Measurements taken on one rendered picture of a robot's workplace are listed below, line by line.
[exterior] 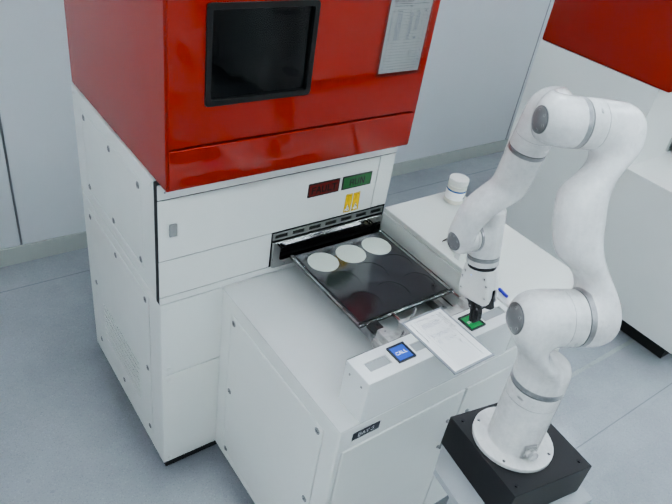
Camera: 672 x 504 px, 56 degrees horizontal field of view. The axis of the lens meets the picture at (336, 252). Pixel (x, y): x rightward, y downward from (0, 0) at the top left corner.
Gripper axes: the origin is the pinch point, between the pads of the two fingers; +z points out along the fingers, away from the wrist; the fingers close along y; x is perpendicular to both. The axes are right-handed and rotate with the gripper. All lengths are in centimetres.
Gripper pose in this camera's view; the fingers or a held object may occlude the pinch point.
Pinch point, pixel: (475, 314)
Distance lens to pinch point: 177.2
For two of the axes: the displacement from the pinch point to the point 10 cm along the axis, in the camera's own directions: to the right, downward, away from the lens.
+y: 5.9, 3.6, -7.2
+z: -0.2, 9.0, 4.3
